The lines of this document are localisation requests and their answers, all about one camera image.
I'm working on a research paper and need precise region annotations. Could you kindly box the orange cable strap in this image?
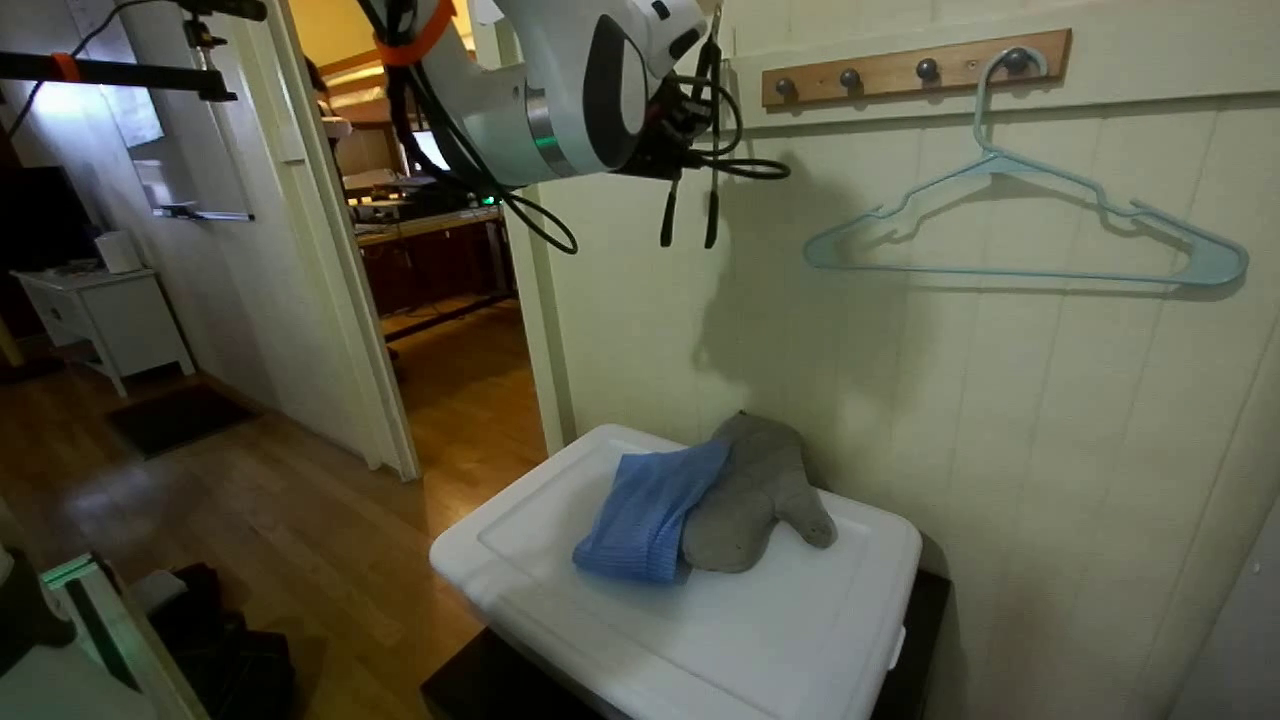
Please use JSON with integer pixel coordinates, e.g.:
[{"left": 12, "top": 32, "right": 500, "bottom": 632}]
[{"left": 377, "top": 0, "right": 460, "bottom": 74}]

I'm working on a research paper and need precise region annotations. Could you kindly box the dark floor mat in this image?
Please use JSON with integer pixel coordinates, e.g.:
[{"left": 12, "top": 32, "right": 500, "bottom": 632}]
[{"left": 105, "top": 382, "right": 255, "bottom": 461}]

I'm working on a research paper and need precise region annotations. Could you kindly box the white wall shelf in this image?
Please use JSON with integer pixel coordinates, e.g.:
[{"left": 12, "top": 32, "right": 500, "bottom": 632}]
[{"left": 134, "top": 125, "right": 261, "bottom": 228}]

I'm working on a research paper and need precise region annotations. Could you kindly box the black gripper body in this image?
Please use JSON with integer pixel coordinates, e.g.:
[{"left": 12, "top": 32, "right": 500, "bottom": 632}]
[{"left": 617, "top": 74, "right": 702, "bottom": 183}]

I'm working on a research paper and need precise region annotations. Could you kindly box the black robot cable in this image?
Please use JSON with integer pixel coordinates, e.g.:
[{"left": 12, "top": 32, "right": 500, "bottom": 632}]
[{"left": 358, "top": 0, "right": 586, "bottom": 257}]

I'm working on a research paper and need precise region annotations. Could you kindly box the black bag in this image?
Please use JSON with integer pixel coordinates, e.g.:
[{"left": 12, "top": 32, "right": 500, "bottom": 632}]
[{"left": 140, "top": 555, "right": 303, "bottom": 720}]

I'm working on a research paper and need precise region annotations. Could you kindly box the blue cloth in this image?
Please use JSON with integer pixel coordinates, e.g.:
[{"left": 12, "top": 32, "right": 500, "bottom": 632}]
[{"left": 571, "top": 431, "right": 735, "bottom": 589}]

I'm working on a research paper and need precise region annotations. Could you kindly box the white door frame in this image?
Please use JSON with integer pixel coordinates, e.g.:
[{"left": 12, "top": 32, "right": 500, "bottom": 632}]
[{"left": 255, "top": 0, "right": 419, "bottom": 480}]

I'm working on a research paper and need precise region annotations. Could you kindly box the white plastic storage bin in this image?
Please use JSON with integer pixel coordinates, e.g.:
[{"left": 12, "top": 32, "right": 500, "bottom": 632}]
[{"left": 428, "top": 422, "right": 929, "bottom": 720}]

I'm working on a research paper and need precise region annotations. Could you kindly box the wooden hook rack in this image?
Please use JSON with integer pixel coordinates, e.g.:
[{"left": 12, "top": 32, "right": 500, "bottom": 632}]
[{"left": 761, "top": 27, "right": 1078, "bottom": 118}]

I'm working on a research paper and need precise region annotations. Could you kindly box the light blue plastic hanger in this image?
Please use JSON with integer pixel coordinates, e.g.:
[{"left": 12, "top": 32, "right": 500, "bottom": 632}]
[{"left": 802, "top": 45, "right": 1253, "bottom": 302}]

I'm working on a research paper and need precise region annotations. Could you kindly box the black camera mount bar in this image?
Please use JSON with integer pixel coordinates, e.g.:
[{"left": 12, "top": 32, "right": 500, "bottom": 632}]
[{"left": 0, "top": 0, "right": 271, "bottom": 104}]

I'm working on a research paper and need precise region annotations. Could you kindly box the wooden cabinet counter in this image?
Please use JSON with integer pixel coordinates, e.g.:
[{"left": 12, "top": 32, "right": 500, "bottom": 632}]
[{"left": 350, "top": 198, "right": 518, "bottom": 323}]

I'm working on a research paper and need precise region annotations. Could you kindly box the white side table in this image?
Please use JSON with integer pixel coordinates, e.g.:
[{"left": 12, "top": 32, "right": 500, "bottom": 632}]
[{"left": 12, "top": 260, "right": 197, "bottom": 399}]

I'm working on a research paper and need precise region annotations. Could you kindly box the small white box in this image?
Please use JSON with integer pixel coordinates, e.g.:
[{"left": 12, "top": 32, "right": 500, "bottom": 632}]
[{"left": 94, "top": 228, "right": 148, "bottom": 277}]

